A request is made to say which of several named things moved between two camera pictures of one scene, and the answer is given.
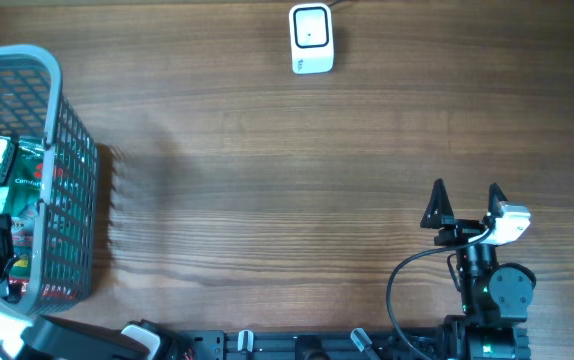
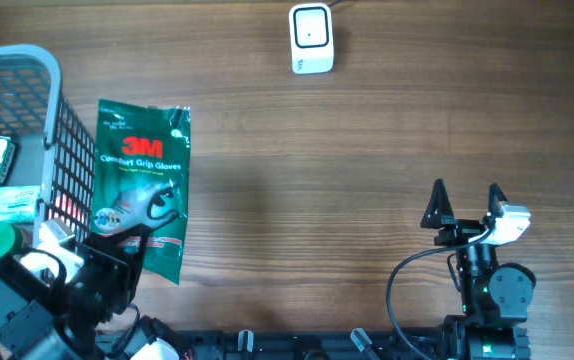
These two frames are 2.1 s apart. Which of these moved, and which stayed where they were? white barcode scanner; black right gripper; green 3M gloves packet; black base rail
Moved: green 3M gloves packet
Stayed: black base rail; black right gripper; white barcode scanner
